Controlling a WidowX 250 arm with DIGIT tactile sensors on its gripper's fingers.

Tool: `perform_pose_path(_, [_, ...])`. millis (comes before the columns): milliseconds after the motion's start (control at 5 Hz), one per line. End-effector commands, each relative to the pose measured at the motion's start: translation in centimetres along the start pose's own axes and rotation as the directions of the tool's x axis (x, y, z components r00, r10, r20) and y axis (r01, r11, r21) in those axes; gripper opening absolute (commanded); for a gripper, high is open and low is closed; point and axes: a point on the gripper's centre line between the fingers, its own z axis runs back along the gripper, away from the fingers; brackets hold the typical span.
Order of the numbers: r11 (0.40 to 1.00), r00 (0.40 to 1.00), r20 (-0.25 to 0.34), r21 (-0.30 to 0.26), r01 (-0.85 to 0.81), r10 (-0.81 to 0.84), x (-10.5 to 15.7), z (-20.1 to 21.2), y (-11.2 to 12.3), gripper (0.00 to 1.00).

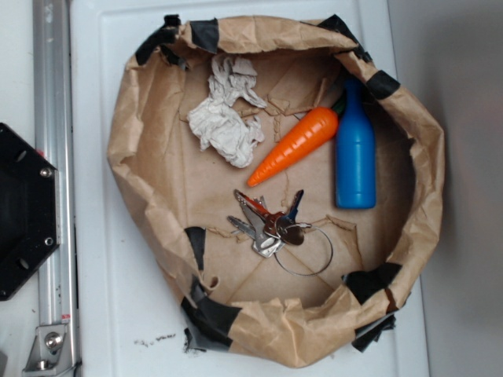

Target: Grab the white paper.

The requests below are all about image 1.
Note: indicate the brown paper bag bin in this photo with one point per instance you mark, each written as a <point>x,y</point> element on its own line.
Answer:
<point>354,269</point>

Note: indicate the crumpled white paper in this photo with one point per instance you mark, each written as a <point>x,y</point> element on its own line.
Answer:
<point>216,123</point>

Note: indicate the metal corner bracket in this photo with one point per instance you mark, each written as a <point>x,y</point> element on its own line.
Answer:
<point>50,353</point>

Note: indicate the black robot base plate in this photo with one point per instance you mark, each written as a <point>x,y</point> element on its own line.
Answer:
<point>29,232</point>

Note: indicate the white plastic tray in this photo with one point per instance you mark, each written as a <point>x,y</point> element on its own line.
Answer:
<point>130,322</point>

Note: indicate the aluminium rail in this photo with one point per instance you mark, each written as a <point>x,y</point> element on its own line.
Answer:
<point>58,286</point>

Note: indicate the bunch of metal keys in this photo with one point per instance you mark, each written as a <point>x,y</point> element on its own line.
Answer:
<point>269,230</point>

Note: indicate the orange plastic carrot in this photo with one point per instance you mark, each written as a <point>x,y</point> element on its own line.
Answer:
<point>310,133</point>

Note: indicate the blue plastic bottle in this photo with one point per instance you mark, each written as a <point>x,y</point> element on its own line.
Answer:
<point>355,153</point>

